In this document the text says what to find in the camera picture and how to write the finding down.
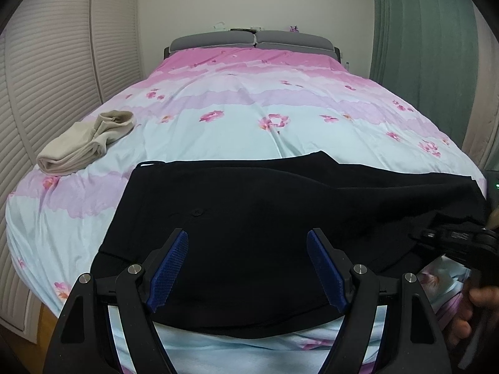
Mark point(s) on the green curtain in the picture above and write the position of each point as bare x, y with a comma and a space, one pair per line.
421, 39

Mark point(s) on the folded beige pants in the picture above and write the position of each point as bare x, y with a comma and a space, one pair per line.
84, 144

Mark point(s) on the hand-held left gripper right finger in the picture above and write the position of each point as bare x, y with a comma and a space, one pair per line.
325, 268

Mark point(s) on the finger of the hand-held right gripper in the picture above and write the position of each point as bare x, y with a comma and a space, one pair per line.
444, 237

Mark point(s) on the black pants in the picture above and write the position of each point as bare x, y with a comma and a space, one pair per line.
249, 210

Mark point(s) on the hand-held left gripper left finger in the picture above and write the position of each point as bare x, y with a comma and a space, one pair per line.
171, 268

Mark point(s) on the white louvered closet door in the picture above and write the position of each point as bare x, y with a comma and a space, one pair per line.
46, 85
9, 187
117, 35

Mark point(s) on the person's right hand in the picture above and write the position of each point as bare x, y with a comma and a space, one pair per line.
460, 327

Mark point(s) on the dark flat item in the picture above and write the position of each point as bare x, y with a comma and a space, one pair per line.
243, 29

